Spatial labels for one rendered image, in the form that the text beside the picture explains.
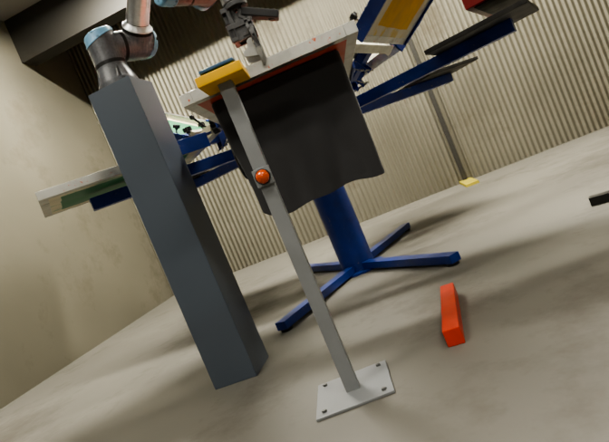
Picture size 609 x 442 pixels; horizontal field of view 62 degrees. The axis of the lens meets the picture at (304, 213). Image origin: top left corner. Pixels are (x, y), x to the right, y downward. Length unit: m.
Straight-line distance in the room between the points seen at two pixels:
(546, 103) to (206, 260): 4.34
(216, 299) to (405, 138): 3.81
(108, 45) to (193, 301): 1.00
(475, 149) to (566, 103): 0.95
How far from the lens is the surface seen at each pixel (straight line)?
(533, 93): 5.60
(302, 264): 1.39
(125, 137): 1.99
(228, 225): 5.77
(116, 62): 2.08
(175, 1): 1.69
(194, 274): 1.93
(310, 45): 1.61
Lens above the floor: 0.58
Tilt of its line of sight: 3 degrees down
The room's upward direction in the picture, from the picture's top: 23 degrees counter-clockwise
